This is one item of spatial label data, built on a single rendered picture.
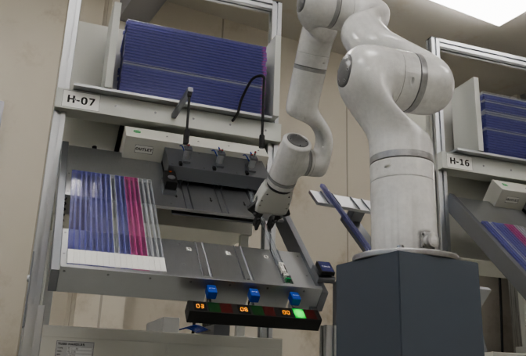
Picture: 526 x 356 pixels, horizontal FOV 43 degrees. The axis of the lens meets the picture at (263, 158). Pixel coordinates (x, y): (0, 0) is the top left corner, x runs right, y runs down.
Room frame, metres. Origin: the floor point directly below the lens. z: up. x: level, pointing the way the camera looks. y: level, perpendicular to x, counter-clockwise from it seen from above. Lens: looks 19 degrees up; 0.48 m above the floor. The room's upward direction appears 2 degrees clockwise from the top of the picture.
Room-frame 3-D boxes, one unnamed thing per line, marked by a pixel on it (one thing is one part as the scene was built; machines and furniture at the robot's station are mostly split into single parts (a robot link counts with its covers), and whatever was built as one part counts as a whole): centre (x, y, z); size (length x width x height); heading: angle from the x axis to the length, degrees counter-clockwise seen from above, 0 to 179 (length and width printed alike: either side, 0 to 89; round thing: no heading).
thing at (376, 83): (1.20, -0.23, 1.00); 0.19 x 0.12 x 0.24; 108
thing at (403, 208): (1.21, -0.26, 0.79); 0.19 x 0.19 x 0.18
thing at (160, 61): (2.17, 0.26, 1.52); 0.51 x 0.13 x 0.27; 109
